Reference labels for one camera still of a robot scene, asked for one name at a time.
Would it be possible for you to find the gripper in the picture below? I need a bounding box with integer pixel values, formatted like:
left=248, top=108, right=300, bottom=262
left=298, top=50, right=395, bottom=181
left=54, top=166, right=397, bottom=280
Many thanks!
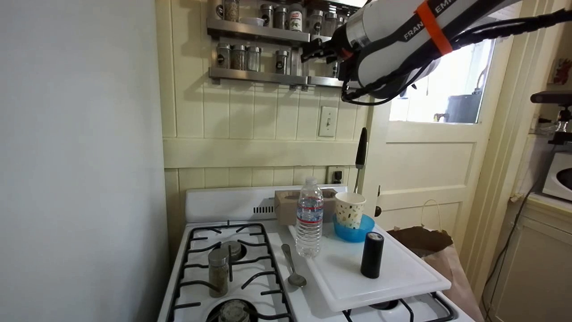
left=300, top=27, right=356, bottom=64

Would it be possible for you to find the clear plastic water bottle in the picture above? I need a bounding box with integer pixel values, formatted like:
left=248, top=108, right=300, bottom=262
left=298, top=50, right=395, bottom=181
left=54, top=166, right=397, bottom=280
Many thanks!
left=295, top=177, right=324, bottom=259

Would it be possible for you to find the white stove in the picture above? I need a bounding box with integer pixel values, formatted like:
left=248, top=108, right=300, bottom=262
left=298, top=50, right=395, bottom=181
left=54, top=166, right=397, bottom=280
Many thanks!
left=157, top=184, right=477, bottom=322

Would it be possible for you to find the black cylindrical bottle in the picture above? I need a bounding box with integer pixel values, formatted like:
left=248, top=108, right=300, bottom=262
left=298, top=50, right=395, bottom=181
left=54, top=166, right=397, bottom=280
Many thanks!
left=361, top=232, right=385, bottom=280

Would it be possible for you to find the spice jar with red label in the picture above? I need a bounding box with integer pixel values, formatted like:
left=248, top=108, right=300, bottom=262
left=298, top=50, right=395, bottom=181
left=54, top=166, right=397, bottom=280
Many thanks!
left=288, top=4, right=304, bottom=32

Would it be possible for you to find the metal spice rack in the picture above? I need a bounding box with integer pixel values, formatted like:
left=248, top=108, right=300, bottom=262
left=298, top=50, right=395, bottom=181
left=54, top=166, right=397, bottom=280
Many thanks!
left=206, top=0, right=359, bottom=92

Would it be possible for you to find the door window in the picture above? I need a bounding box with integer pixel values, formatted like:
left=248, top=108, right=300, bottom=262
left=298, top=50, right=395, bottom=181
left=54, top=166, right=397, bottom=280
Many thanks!
left=389, top=38, right=496, bottom=125

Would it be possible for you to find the cream door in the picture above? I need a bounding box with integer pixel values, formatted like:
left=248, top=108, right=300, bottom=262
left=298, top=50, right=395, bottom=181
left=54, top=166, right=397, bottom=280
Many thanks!
left=361, top=38, right=514, bottom=273

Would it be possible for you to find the cardboard box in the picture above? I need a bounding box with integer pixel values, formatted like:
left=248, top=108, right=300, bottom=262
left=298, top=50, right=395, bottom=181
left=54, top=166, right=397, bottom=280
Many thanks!
left=274, top=189, right=338, bottom=226

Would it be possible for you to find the speckled paper cup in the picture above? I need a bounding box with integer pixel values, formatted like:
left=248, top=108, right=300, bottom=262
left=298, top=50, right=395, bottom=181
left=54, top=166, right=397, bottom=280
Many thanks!
left=335, top=192, right=367, bottom=230

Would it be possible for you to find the blue plastic bowl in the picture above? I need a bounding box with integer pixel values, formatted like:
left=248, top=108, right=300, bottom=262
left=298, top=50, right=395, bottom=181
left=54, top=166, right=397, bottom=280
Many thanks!
left=332, top=213, right=376, bottom=243

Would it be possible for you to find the brown paper bag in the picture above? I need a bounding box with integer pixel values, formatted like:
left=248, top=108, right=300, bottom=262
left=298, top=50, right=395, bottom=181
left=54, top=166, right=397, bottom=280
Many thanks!
left=387, top=199, right=486, bottom=322

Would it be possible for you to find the metal spoon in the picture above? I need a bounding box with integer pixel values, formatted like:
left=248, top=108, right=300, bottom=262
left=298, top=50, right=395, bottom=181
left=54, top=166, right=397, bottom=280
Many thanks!
left=281, top=244, right=307, bottom=288

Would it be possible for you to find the white cutting board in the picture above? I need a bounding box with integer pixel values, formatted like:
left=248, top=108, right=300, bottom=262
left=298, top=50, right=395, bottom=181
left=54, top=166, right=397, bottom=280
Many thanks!
left=288, top=220, right=452, bottom=313

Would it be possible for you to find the black burner grate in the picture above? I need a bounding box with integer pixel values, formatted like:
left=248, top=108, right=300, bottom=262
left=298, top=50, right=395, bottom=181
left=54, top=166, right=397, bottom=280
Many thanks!
left=342, top=292, right=459, bottom=322
left=166, top=222, right=296, bottom=322

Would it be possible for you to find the cream cabinet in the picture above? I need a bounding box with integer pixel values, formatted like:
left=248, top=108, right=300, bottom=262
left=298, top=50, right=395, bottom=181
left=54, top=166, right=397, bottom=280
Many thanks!
left=485, top=196, right=572, bottom=322

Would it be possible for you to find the light switch plate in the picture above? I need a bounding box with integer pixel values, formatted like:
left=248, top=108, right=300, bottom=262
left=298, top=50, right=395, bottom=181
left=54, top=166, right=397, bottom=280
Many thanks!
left=318, top=106, right=339, bottom=138

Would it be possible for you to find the black-handled utensil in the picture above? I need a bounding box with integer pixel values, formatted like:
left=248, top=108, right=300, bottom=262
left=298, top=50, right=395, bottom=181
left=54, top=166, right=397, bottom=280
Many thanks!
left=354, top=127, right=368, bottom=194

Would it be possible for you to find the camera on mount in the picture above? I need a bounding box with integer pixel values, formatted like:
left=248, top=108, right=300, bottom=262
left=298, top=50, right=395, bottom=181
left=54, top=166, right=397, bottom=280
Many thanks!
left=530, top=90, right=572, bottom=146

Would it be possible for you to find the wall picture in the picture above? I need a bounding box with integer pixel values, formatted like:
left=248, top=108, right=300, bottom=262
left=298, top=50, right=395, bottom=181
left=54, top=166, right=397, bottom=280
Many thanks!
left=548, top=58, right=572, bottom=86

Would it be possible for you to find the black cable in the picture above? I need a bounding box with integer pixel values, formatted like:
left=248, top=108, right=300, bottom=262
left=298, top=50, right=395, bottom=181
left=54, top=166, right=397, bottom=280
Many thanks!
left=483, top=181, right=539, bottom=316

